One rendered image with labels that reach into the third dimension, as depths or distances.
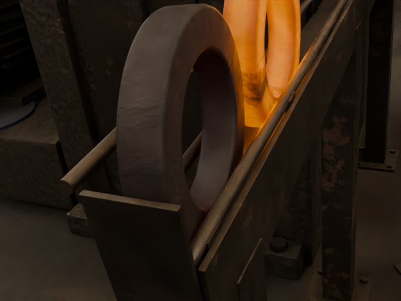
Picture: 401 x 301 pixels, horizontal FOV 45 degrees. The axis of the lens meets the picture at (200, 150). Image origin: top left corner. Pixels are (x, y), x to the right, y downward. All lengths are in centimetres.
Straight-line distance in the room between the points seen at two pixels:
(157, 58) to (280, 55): 31
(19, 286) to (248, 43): 107
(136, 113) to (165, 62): 4
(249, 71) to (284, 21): 15
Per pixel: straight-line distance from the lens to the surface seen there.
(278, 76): 58
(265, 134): 44
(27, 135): 158
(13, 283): 141
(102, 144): 37
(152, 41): 32
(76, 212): 146
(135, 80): 30
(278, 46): 60
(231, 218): 36
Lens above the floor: 84
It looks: 28 degrees down
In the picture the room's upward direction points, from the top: 8 degrees counter-clockwise
